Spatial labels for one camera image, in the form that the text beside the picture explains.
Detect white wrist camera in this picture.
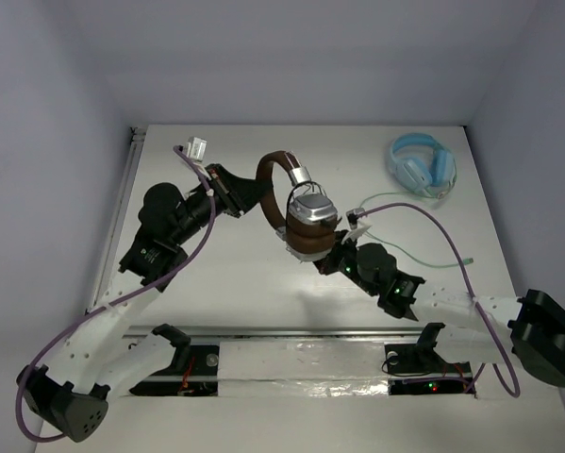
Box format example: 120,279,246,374
174,136,207,173
341,208,372,243

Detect brown silver headphones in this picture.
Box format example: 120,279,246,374
256,150,340,262

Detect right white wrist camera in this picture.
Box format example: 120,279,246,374
341,208,372,243

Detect light blue headphones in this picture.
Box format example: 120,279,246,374
388,132,457,200

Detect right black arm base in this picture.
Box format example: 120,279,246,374
381,323,447,378

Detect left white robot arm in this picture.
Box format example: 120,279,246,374
16,163,273,443

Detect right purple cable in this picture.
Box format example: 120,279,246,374
357,202,522,398

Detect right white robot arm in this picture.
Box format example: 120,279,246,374
315,240,565,388

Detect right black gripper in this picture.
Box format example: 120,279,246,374
305,229,379,297

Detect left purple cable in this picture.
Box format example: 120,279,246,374
16,144,216,443

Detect purple cable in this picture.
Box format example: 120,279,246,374
357,202,522,398
16,144,216,443

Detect aluminium rail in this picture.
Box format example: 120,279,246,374
86,125,429,383

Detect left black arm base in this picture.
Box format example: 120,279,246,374
131,324,191,383

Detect green headphone cable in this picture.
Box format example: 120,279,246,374
357,188,475,271

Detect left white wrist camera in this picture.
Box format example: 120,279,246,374
174,136,207,173

